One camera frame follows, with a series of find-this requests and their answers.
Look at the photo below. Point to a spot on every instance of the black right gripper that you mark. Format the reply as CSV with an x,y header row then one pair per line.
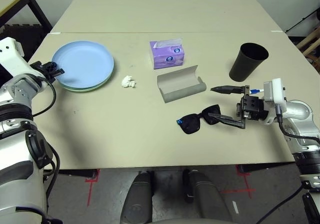
x,y
252,106

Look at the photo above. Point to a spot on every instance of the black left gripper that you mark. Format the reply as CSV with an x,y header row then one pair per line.
x,y
41,67

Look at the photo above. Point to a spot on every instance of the blue plastic plate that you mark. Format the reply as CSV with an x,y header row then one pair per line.
x,y
82,64

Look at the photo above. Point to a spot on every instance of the black sunglasses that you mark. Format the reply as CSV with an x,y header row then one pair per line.
x,y
190,124

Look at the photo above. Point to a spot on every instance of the white tissue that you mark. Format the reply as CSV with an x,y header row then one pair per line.
x,y
128,82

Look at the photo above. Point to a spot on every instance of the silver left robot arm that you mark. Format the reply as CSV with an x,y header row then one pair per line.
x,y
17,184

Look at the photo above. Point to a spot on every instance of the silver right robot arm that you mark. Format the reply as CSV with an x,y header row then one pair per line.
x,y
300,109

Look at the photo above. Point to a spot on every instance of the white pen with blue cap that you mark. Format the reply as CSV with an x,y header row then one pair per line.
x,y
255,91

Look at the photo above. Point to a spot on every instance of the green plastic plate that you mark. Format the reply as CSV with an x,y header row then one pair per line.
x,y
82,90

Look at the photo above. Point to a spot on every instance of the white tape strip on table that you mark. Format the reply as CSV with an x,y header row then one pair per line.
x,y
276,31
54,33

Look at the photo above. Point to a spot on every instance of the black plastic cup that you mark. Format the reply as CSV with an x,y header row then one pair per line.
x,y
241,69

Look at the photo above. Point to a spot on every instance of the black foam floor mats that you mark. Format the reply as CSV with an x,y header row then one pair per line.
x,y
27,36

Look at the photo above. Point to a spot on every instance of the grey open glasses case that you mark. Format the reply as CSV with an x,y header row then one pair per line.
x,y
180,84

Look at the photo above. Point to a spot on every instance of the black table foot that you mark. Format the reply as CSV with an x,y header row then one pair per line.
x,y
75,173
262,167

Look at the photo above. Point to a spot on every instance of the purple tissue pack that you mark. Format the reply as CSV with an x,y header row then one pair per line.
x,y
167,56

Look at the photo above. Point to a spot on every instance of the black framed side table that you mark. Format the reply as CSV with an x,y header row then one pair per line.
x,y
12,1

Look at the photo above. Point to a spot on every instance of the red floor tape cross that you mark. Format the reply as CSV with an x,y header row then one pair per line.
x,y
246,184

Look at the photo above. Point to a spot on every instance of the grey robot right leg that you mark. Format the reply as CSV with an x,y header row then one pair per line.
x,y
207,199

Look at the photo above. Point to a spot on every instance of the grey robot leg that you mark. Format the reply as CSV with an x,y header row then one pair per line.
x,y
137,199
207,199

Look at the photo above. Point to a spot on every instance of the white floor tape strip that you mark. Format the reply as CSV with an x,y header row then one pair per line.
x,y
235,207

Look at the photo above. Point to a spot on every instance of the wooden stool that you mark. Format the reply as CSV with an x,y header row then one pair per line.
x,y
310,37

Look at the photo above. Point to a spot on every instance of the black slanted rod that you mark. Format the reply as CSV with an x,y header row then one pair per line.
x,y
300,21

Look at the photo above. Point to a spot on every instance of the red floor tape line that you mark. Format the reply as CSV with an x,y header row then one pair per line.
x,y
89,191

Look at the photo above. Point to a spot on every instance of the grey robot left leg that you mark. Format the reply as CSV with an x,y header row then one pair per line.
x,y
137,199

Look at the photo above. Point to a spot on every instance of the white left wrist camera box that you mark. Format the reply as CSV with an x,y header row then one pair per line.
x,y
10,51

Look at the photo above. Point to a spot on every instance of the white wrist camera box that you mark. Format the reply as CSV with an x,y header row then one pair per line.
x,y
276,91
10,51

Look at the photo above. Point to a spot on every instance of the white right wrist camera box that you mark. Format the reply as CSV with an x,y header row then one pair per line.
x,y
276,91

